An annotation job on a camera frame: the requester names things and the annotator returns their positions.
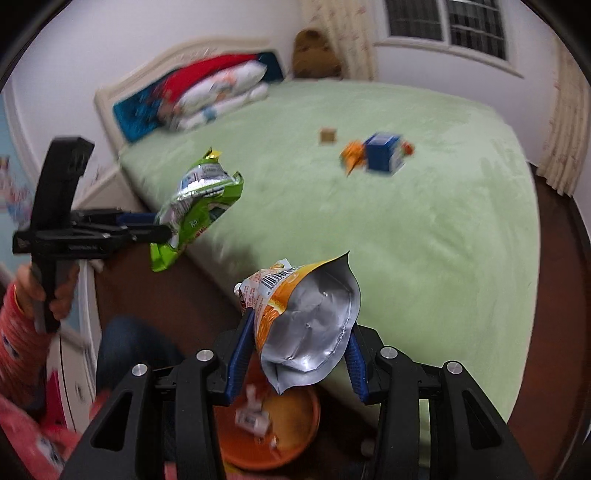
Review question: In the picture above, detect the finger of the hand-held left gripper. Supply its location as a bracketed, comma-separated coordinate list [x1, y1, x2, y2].
[115, 211, 160, 227]
[124, 224, 172, 244]

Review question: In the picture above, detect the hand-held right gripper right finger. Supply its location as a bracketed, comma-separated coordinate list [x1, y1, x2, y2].
[344, 323, 536, 480]

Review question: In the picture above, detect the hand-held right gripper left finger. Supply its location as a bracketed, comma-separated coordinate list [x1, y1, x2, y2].
[60, 307, 259, 480]

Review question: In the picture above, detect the green snack bag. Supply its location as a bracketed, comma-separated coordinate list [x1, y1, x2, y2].
[148, 148, 245, 274]

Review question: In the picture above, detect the orange snack bag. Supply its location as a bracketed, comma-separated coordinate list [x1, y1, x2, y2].
[233, 251, 362, 395]

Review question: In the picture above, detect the orange plastic basin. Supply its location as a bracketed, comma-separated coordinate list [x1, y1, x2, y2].
[215, 355, 321, 472]

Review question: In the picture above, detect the person's left forearm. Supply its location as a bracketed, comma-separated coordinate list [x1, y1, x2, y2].
[0, 281, 61, 409]

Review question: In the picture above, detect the person's left hand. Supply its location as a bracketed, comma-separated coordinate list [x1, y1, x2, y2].
[16, 265, 80, 324]

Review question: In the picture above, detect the small white packet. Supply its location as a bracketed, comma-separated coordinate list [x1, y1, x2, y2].
[235, 385, 273, 437]

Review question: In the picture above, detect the person's blue trouser leg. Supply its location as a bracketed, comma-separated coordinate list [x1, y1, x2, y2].
[96, 316, 185, 407]

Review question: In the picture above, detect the bed with green blanket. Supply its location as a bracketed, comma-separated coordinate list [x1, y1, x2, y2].
[95, 39, 541, 467]

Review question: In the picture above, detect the red blanket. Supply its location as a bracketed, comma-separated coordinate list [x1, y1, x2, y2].
[157, 54, 259, 116]

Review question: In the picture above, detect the orange crumpled wrapper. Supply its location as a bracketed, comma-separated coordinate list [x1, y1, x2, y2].
[341, 141, 370, 176]

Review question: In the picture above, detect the blue carton box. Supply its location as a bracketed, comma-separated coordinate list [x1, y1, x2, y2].
[365, 132, 407, 177]

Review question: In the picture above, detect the person's pink patterned clothing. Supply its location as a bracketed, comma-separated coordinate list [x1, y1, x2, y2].
[0, 397, 93, 480]

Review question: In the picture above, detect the brown plush toy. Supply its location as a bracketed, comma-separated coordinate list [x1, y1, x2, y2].
[292, 28, 343, 79]

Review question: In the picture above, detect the short floral curtain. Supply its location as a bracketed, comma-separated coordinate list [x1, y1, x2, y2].
[300, 0, 377, 81]

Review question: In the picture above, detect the long floral curtain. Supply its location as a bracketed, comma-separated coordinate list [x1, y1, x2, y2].
[538, 46, 591, 197]

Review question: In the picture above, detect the barred window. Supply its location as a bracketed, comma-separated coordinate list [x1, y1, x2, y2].
[374, 0, 525, 77]

